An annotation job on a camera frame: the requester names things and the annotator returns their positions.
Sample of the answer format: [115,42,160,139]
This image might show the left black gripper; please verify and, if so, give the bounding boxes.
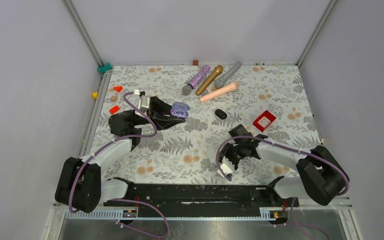
[132,96,186,131]

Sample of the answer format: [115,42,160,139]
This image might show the blue-grey earbud case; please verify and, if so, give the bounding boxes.
[170,102,191,119]

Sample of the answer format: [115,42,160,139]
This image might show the black earbud charging case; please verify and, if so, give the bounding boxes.
[214,109,228,120]

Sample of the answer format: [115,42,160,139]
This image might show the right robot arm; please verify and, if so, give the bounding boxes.
[216,124,350,206]

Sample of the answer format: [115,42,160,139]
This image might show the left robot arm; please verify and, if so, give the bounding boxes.
[54,92,191,213]

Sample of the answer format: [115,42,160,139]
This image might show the floral patterned table mat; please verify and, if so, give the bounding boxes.
[91,65,321,185]

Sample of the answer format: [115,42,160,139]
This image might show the purple glitter microphone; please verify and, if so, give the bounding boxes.
[181,65,211,96]

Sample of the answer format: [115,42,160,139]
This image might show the red plastic box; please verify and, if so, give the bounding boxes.
[252,110,277,132]

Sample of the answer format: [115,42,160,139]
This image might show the red triangular block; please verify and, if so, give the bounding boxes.
[113,85,123,93]

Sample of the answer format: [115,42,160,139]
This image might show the pink microphone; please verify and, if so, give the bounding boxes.
[199,81,241,103]

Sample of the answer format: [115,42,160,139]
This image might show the grey microphone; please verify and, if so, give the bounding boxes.
[214,61,243,89]

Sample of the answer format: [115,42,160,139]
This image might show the gold microphone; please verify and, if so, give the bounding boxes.
[195,65,224,96]

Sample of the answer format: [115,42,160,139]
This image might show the teal corner clamp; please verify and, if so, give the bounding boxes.
[97,62,113,74]

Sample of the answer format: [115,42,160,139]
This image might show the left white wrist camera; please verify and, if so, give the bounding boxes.
[133,90,151,114]

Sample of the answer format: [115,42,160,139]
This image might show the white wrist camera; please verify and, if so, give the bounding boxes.
[217,158,235,181]
[133,90,151,114]

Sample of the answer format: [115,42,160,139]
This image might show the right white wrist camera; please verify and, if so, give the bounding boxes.
[217,158,235,181]

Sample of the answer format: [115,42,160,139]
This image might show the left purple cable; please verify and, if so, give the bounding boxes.
[67,92,159,215]

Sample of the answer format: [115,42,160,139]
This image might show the purple cable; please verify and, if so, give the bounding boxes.
[67,92,159,215]
[215,135,350,197]

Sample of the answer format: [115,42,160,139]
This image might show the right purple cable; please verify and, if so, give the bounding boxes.
[215,135,350,197]

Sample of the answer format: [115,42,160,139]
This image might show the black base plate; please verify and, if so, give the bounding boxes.
[104,184,300,218]

